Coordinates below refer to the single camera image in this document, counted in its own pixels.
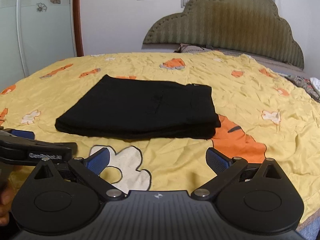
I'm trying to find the yellow carrot print bedsheet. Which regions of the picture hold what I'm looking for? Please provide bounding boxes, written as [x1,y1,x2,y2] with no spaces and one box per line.
[1,51,319,220]

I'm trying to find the olive padded headboard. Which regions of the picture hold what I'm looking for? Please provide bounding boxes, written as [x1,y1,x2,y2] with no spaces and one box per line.
[143,0,304,70]

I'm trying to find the person left hand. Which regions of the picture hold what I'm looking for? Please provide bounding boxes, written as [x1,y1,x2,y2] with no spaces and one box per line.
[0,176,18,226]

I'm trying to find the floral patterned cloth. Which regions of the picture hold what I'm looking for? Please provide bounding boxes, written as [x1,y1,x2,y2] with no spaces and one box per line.
[285,75,319,102]

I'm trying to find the frosted glass wardrobe door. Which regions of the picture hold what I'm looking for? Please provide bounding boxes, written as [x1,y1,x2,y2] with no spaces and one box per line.
[1,0,79,88]

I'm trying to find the black pants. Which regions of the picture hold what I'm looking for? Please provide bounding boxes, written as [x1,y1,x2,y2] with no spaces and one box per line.
[55,75,221,140]

